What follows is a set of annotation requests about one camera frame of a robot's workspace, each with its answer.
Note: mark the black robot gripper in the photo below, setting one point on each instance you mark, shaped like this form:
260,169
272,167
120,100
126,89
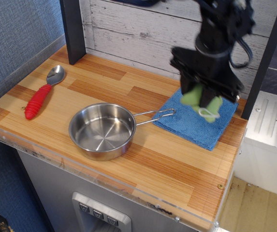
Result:
213,74

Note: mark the green plush toy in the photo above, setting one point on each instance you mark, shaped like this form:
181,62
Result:
192,98

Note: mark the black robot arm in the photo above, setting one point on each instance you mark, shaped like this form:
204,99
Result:
224,23

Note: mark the blue folded towel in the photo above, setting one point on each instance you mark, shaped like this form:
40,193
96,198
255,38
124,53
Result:
189,125

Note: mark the stainless steel pot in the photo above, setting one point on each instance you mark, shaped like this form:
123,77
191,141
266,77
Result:
104,131

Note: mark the white toy sink unit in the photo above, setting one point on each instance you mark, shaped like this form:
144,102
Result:
257,160

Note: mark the silver dispenser button panel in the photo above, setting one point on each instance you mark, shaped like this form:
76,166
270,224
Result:
93,216

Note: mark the dark right vertical post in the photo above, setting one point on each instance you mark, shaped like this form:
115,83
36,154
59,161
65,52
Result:
264,64

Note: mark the dark vertical post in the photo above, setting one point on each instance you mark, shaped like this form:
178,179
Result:
73,29
264,64

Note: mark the red handled metal spoon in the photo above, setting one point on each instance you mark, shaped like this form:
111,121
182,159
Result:
55,76

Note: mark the dark left vertical post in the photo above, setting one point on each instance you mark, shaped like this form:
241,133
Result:
73,29

